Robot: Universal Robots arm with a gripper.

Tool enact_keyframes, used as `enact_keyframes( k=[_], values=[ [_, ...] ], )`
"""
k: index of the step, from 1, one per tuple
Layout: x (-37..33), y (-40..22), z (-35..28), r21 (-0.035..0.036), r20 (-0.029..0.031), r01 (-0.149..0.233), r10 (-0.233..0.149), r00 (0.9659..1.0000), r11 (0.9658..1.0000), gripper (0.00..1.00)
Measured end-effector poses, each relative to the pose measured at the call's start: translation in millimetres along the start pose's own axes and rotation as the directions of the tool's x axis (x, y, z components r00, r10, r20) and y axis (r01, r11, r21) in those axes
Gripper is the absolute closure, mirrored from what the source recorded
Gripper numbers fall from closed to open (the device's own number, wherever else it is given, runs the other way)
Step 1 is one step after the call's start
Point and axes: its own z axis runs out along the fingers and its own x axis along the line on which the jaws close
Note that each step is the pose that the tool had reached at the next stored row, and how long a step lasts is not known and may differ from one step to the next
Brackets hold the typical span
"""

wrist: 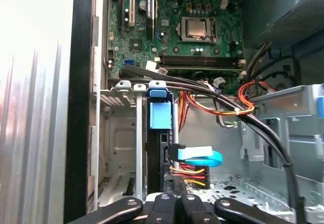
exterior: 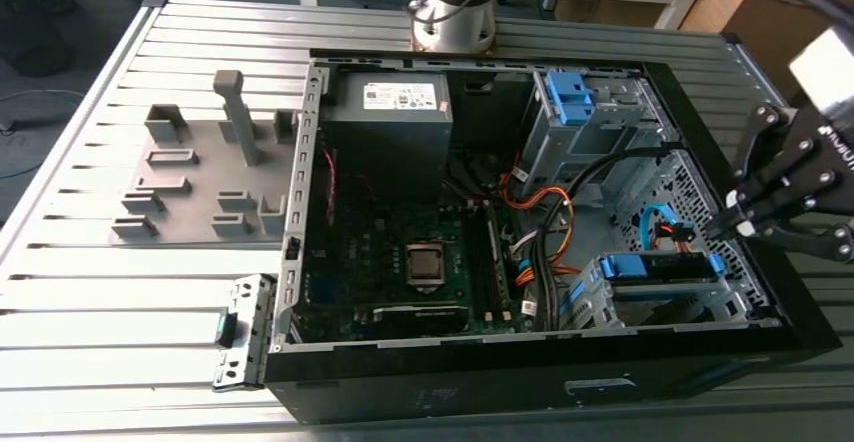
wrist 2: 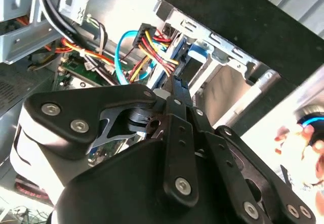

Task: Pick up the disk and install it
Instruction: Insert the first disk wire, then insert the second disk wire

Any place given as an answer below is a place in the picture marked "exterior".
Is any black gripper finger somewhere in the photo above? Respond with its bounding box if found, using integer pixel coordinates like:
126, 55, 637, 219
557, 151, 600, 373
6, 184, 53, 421
736, 215, 854, 266
704, 103, 836, 239

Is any hard disk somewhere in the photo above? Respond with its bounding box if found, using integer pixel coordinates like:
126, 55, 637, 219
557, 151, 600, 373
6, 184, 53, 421
597, 253, 728, 284

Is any silver disk bay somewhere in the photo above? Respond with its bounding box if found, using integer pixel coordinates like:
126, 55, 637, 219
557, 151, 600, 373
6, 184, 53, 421
558, 250, 769, 332

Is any silver drive cage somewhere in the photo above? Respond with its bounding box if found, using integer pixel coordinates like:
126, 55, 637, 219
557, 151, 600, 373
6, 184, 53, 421
522, 69, 679, 183

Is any wooden cabinet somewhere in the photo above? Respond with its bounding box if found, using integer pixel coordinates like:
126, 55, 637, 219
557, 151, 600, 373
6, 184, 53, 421
679, 0, 854, 98

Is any blue plastic drive latch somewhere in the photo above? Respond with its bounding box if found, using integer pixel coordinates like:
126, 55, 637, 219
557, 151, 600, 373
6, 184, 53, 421
544, 71, 594, 127

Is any black RAM slot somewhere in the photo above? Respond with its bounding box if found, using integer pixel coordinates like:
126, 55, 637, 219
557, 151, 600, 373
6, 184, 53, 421
468, 200, 493, 316

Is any CPU socket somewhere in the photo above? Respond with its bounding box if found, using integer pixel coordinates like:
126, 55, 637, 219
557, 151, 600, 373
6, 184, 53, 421
402, 241, 448, 289

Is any black PC case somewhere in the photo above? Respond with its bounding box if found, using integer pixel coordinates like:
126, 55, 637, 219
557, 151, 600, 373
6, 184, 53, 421
262, 47, 843, 426

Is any grey power supply unit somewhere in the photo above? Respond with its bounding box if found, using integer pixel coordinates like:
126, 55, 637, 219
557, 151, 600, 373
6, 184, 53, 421
317, 71, 456, 203

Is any black graphics card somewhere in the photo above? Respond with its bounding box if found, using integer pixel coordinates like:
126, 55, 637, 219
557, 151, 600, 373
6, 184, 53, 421
356, 303, 473, 336

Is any green motherboard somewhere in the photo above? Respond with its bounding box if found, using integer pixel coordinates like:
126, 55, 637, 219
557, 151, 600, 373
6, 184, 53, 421
292, 200, 541, 338

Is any grey parts rack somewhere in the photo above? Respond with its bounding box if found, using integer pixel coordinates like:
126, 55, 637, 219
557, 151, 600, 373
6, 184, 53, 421
109, 69, 298, 249

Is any black office chair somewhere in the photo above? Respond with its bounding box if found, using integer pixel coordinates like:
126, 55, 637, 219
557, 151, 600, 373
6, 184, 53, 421
0, 0, 81, 78

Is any coloured power wire black connector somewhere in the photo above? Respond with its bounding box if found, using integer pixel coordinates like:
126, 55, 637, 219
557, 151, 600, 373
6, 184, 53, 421
656, 220, 700, 257

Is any blue data wire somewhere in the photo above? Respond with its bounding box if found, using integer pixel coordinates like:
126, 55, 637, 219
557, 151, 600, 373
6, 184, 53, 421
638, 205, 685, 253

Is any orange wire bundle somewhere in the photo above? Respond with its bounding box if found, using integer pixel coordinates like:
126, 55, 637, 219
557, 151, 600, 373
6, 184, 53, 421
498, 186, 582, 289

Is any black cable bundle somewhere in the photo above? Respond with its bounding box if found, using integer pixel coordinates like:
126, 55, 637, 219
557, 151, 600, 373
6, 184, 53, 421
530, 147, 668, 332

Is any red twisted wire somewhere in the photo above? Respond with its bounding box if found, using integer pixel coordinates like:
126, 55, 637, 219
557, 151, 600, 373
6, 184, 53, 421
322, 149, 376, 219

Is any silver hinged card bracket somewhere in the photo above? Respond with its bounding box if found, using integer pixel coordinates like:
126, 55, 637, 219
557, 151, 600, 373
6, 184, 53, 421
210, 272, 278, 393

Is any white floor cable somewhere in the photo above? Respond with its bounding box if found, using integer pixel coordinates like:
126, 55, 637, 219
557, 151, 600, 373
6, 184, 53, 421
0, 89, 86, 136

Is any blue floor cable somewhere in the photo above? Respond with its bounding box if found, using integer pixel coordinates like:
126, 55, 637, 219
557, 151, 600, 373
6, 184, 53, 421
0, 149, 45, 179

